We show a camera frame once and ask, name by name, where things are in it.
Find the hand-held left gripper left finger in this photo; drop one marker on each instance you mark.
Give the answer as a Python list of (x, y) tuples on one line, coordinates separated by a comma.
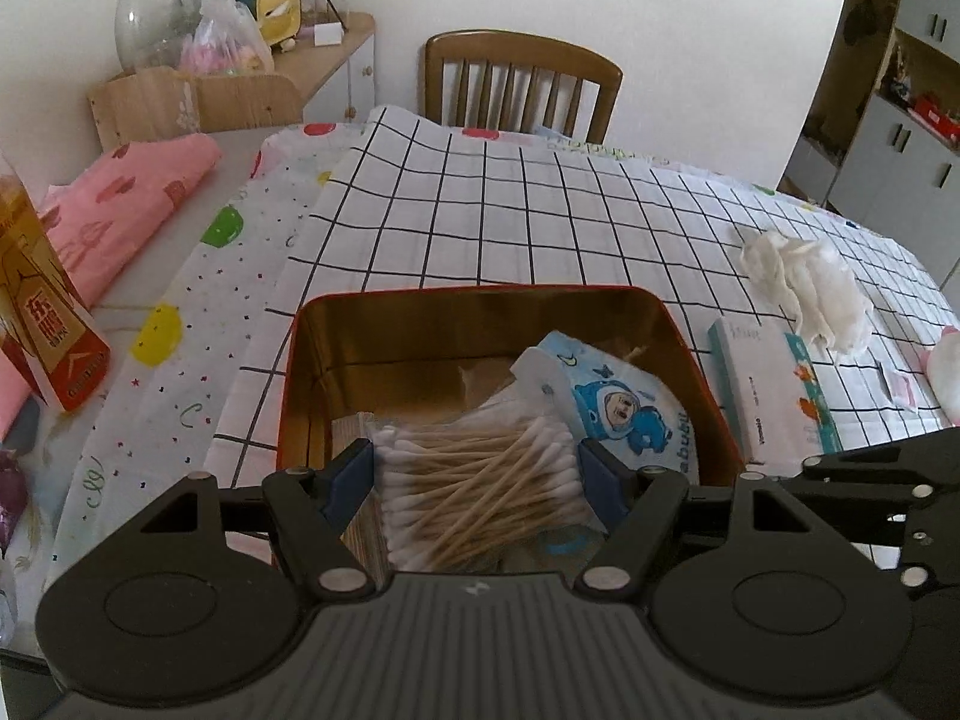
[(352, 472)]

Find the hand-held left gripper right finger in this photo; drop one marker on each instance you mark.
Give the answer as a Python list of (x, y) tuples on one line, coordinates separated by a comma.
[(600, 476)]

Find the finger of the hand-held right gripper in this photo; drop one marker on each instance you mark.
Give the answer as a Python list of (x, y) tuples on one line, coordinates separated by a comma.
[(870, 504), (885, 463)]

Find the blue cartoon packet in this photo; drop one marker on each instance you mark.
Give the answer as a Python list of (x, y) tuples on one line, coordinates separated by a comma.
[(622, 405)]

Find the cotton swab pack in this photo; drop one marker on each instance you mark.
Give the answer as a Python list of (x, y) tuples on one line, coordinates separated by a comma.
[(480, 487)]

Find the red tin box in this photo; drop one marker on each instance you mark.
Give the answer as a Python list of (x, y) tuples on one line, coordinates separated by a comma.
[(450, 330)]

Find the pink white soft toy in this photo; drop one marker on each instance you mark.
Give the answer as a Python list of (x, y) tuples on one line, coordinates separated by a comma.
[(946, 375)]

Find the pink sachet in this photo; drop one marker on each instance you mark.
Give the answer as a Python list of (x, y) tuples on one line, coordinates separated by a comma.
[(898, 386)]

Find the white teal box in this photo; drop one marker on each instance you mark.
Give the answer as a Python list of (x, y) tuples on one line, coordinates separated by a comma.
[(757, 390)]

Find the crumpled white tissue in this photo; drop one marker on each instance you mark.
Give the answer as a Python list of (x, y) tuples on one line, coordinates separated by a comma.
[(817, 292)]

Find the white checked cloth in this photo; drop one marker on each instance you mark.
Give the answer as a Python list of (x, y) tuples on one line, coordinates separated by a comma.
[(562, 225)]

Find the grey cupboard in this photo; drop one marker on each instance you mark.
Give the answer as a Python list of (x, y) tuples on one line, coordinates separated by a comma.
[(900, 150)]

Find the tea bottle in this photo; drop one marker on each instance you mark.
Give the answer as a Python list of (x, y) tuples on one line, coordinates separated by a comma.
[(52, 330)]

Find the pink printed cloth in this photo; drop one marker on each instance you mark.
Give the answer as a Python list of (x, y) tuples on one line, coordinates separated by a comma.
[(120, 202)]

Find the wooden cabinet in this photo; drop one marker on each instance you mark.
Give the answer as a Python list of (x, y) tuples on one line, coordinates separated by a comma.
[(360, 82)]

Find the wooden chair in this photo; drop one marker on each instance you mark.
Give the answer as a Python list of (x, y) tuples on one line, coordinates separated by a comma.
[(525, 49)]

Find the white card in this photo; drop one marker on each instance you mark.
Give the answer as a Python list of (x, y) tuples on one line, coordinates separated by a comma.
[(328, 35)]

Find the clear plastic bag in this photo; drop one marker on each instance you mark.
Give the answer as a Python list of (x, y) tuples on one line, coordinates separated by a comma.
[(225, 37)]

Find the yellow tissue box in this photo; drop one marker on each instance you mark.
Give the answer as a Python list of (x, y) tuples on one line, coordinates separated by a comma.
[(279, 15)]

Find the glass vase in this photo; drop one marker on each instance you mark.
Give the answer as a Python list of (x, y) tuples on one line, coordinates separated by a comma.
[(142, 22)]

